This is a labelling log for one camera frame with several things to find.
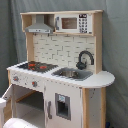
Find red stove knob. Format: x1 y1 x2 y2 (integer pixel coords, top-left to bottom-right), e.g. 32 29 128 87
13 76 19 81
32 81 37 87

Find black toy faucet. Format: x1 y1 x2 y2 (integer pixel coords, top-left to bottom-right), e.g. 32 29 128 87
76 50 94 70

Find black stovetop red burners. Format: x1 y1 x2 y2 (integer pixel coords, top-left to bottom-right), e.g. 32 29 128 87
20 61 56 73

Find left red stove knob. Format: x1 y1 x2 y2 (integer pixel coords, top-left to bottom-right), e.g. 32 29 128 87
13 76 19 81

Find right red stove knob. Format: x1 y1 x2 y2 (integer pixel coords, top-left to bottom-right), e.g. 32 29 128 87
32 81 37 87

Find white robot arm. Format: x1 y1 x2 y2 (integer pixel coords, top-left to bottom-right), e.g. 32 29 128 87
0 98 37 128

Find white toy microwave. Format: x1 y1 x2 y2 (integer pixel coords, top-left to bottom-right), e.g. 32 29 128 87
55 14 92 34

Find wooden toy kitchen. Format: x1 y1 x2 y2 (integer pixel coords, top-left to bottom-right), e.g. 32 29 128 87
0 10 115 128

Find grey toy sink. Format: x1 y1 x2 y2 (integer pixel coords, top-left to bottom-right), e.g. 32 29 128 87
53 67 92 81

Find grey backdrop curtain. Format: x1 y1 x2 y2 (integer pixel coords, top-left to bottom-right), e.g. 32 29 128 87
0 0 128 128

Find white fridge door dispenser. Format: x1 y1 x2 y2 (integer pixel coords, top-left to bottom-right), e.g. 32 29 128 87
44 81 82 128

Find white oven door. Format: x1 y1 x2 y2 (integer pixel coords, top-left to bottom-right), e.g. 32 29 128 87
0 83 14 124

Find grey range hood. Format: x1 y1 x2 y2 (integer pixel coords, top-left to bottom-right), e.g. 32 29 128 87
25 15 53 34

